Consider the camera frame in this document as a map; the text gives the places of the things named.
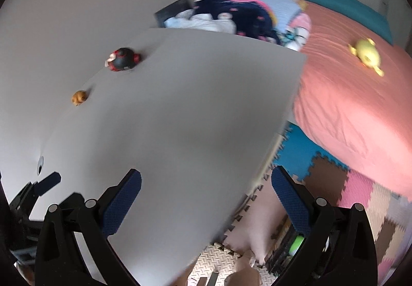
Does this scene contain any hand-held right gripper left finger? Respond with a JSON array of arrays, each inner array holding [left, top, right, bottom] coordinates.
[[34, 168, 143, 286]]

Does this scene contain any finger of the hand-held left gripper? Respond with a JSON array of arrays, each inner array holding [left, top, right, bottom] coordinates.
[[30, 171, 62, 199], [9, 181, 41, 213]]

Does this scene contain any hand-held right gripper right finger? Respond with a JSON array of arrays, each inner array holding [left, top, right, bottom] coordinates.
[[270, 165, 379, 286]]

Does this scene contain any small orange toy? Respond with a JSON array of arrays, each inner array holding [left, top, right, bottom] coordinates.
[[71, 90, 88, 106]]

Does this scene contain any black and red toy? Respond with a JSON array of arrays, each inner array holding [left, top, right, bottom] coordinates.
[[105, 47, 141, 73]]

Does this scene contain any person's left hand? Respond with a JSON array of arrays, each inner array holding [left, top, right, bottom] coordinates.
[[15, 263, 37, 286]]

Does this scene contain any coloured foam puzzle mat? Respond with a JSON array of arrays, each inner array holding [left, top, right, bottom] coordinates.
[[187, 122, 412, 286]]

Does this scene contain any grey desk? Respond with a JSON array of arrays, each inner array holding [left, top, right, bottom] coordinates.
[[0, 28, 308, 286]]

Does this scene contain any person's beige trouser leg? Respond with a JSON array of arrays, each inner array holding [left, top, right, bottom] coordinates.
[[225, 266, 262, 286]]

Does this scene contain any grey flat bar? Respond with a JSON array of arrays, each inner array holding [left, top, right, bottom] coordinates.
[[197, 271, 220, 286]]

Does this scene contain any bed with pink sheet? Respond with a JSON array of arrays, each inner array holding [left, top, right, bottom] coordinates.
[[291, 1, 412, 203]]

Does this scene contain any yellow plush toy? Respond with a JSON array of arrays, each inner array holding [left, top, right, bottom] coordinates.
[[348, 37, 385, 77]]

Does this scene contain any pink white printed cloth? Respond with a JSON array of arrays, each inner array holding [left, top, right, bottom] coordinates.
[[282, 12, 313, 52]]

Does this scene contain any navy patterned garment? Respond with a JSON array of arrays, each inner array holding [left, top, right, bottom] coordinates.
[[192, 0, 281, 46]]

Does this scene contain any light blue folded blanket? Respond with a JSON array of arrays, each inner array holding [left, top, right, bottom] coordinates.
[[254, 0, 302, 33]]

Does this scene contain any white crumpled cloth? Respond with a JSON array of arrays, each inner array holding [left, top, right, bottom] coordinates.
[[165, 11, 236, 33]]

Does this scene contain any teal pillow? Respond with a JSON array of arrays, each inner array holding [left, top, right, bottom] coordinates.
[[275, 0, 394, 46]]

